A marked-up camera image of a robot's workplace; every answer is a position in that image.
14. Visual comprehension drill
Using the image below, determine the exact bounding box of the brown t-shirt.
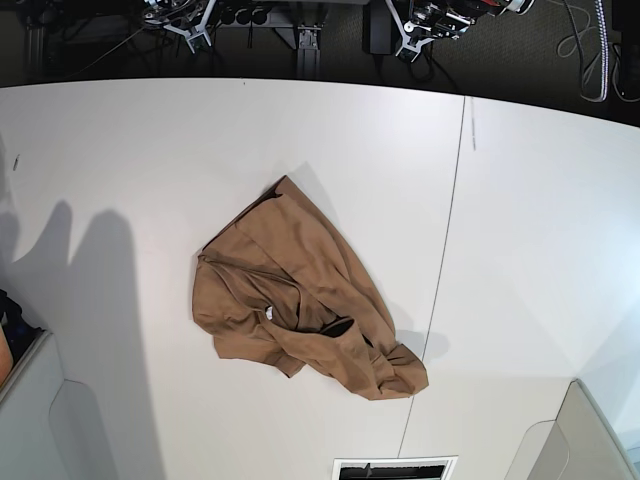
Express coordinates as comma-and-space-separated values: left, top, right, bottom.
192, 176, 428, 400

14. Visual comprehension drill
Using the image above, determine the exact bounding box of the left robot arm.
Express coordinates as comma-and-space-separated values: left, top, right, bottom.
403, 0, 534, 39

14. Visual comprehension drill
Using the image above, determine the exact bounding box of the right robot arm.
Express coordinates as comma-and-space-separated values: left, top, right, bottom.
141, 0, 208, 29

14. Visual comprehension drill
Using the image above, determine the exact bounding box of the black power adapter box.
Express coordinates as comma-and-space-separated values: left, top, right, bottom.
362, 0, 399, 55

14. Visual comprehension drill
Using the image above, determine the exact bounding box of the black power strip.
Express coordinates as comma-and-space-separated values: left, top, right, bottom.
219, 3, 294, 28

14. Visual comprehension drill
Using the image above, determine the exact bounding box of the white framed vent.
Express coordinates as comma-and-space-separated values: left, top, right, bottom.
331, 456, 458, 480

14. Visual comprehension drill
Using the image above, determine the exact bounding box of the aluminium table leg post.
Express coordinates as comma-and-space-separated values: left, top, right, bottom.
296, 27, 321, 81

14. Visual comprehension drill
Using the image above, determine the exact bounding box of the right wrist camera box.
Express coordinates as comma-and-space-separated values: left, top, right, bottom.
186, 30, 212, 54

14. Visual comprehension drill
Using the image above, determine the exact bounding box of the grey cable on floor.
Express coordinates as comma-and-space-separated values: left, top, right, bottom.
555, 0, 612, 101

